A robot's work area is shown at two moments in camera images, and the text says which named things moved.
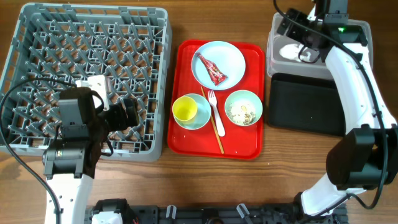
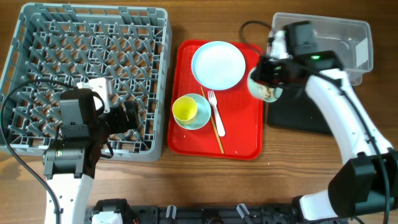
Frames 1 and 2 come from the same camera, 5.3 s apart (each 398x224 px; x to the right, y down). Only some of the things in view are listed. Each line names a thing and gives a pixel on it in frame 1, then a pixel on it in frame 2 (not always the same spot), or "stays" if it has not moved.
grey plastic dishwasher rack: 54,43 stays
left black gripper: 121,122 stays
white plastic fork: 212,101 stays
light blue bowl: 203,112 stays
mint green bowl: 244,107 to 263,91
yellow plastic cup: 185,109 stays
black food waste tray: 305,102 stays
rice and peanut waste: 241,114 to 265,91
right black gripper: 299,18 to 259,73
